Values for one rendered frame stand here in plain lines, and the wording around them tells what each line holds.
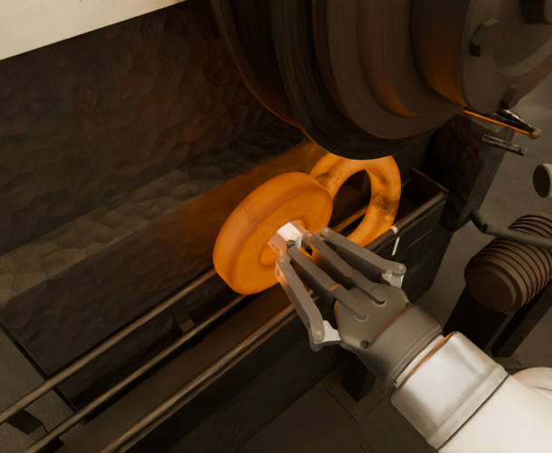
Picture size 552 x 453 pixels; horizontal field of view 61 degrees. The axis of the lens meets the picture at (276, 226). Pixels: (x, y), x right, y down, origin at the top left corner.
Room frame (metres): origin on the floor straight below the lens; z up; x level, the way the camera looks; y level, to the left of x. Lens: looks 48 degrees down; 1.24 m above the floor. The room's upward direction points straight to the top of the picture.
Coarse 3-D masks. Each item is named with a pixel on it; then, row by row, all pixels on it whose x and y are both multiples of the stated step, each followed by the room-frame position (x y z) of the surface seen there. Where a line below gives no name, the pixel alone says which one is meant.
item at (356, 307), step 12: (288, 240) 0.31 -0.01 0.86; (288, 252) 0.30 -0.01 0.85; (300, 252) 0.30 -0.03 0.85; (300, 264) 0.29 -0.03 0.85; (312, 264) 0.29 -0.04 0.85; (300, 276) 0.29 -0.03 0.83; (312, 276) 0.28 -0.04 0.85; (324, 276) 0.28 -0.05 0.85; (312, 288) 0.27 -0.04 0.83; (324, 288) 0.26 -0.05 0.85; (336, 288) 0.26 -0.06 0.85; (324, 300) 0.26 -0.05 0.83; (348, 300) 0.25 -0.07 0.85; (360, 312) 0.23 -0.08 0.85
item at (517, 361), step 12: (540, 300) 0.60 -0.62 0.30; (516, 312) 0.63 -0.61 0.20; (528, 312) 0.60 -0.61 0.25; (540, 312) 0.60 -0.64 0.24; (516, 324) 0.61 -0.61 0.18; (528, 324) 0.60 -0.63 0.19; (504, 336) 0.61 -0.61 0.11; (516, 336) 0.60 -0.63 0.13; (492, 348) 0.62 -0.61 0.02; (504, 348) 0.60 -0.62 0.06; (516, 348) 0.60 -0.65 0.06; (504, 360) 0.59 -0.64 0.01; (516, 360) 0.59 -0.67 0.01
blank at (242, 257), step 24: (264, 192) 0.34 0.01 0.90; (288, 192) 0.34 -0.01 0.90; (312, 192) 0.36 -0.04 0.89; (240, 216) 0.32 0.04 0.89; (264, 216) 0.32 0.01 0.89; (288, 216) 0.34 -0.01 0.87; (312, 216) 0.36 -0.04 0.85; (216, 240) 0.32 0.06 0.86; (240, 240) 0.30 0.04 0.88; (264, 240) 0.32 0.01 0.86; (216, 264) 0.31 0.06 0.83; (240, 264) 0.30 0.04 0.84; (264, 264) 0.32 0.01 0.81; (240, 288) 0.30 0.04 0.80; (264, 288) 0.32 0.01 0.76
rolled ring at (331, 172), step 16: (320, 160) 0.48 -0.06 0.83; (336, 160) 0.47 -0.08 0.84; (352, 160) 0.47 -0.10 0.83; (368, 160) 0.49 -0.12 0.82; (384, 160) 0.50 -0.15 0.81; (320, 176) 0.45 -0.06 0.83; (336, 176) 0.45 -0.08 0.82; (384, 176) 0.50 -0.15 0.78; (384, 192) 0.50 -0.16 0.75; (400, 192) 0.51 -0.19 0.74; (384, 208) 0.48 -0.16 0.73; (368, 224) 0.48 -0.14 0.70; (384, 224) 0.47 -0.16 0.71; (352, 240) 0.45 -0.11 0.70; (368, 240) 0.45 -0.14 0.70
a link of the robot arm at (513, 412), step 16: (512, 384) 0.16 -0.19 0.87; (496, 400) 0.14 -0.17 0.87; (512, 400) 0.14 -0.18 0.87; (528, 400) 0.14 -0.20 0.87; (544, 400) 0.14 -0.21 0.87; (480, 416) 0.13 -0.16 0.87; (496, 416) 0.13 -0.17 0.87; (512, 416) 0.13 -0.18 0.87; (528, 416) 0.13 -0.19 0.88; (544, 416) 0.13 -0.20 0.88; (464, 432) 0.12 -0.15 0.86; (480, 432) 0.12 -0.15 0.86; (496, 432) 0.12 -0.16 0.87; (512, 432) 0.12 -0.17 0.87; (528, 432) 0.12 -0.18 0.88; (544, 432) 0.12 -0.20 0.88; (448, 448) 0.12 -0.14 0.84; (464, 448) 0.11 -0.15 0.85; (480, 448) 0.11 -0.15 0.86; (496, 448) 0.11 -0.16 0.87; (512, 448) 0.11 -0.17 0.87; (528, 448) 0.11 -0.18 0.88; (544, 448) 0.11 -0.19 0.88
